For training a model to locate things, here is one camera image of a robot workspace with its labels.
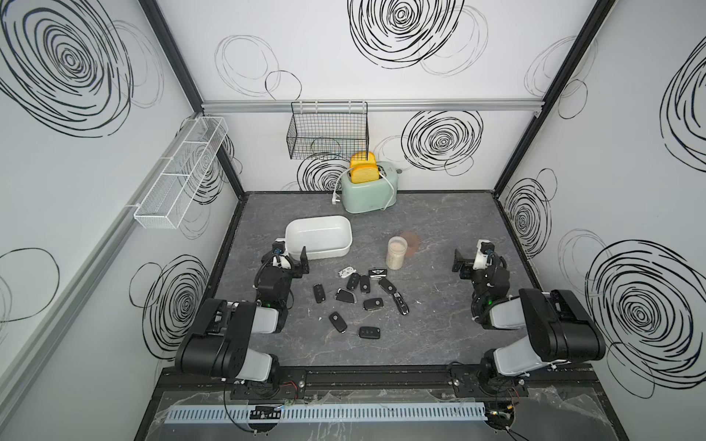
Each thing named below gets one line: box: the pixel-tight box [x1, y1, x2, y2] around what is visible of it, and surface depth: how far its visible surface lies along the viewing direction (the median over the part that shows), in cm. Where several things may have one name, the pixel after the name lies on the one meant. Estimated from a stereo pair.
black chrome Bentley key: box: [368, 269, 388, 279], surface depth 96 cm
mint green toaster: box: [341, 161, 399, 215], surface depth 107 cm
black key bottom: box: [358, 326, 381, 340], surface depth 84 cm
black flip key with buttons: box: [346, 272, 361, 291], surface depth 95 cm
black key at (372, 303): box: [363, 297, 385, 311], surface depth 89 cm
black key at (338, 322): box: [328, 310, 349, 334], surface depth 86 cm
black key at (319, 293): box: [313, 282, 327, 304], surface depth 91 cm
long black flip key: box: [393, 291, 410, 317], surface depth 88 cm
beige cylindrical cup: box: [386, 236, 409, 271], surface depth 93 cm
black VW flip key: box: [360, 274, 371, 294], surface depth 93 cm
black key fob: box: [377, 277, 398, 294], surface depth 93 cm
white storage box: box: [284, 215, 353, 261], surface depth 104 cm
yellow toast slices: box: [349, 151, 380, 184], surface depth 104 cm
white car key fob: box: [337, 265, 357, 279], surface depth 96 cm
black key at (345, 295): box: [333, 287, 357, 305], surface depth 91 cm
